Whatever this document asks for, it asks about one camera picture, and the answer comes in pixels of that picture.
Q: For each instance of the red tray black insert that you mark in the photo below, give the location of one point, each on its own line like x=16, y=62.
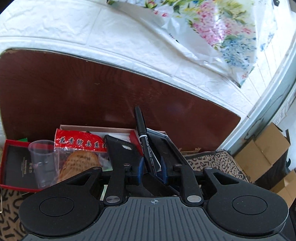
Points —
x=17, y=171

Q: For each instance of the black phone case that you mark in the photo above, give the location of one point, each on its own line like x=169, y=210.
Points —
x=122, y=154

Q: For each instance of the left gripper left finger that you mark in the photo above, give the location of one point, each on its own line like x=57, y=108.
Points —
x=125, y=172

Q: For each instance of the letter-patterned tablecloth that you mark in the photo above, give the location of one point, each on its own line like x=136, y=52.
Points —
x=12, y=229

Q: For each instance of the floral plastic bag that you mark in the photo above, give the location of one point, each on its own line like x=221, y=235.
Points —
x=219, y=35

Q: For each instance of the clear plastic cup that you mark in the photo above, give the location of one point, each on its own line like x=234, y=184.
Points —
x=44, y=162

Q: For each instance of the cardboard box on floor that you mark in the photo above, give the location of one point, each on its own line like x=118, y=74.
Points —
x=259, y=155

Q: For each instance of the black marker pen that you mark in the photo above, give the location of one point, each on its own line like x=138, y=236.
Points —
x=142, y=134

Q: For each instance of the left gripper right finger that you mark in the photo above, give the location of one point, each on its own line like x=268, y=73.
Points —
x=181, y=178

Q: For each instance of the insole package red label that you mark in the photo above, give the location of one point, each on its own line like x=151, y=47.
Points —
x=78, y=151

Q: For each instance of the dark brown wooden board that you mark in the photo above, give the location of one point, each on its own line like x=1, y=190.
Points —
x=41, y=91

